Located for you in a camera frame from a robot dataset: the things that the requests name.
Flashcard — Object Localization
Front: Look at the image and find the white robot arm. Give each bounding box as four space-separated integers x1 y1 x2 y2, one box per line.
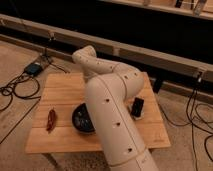
72 46 159 171

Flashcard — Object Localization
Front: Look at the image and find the black phone on stand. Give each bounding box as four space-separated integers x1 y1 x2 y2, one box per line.
130 97 144 119

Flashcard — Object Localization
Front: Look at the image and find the black tripod stand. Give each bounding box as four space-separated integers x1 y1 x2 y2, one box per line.
42 32 69 73

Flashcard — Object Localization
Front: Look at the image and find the black bowl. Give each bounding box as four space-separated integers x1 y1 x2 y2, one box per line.
72 103 95 133

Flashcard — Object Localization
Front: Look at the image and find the red chili pepper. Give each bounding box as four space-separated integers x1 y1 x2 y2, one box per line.
46 109 56 133

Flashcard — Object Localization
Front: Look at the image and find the wooden table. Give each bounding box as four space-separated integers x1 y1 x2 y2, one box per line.
25 73 170 154

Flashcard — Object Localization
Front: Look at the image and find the black power adapter box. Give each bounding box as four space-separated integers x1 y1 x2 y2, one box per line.
24 63 43 76

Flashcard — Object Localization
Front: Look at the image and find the long wooden beam rail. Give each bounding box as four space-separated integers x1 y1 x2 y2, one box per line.
0 14 213 82

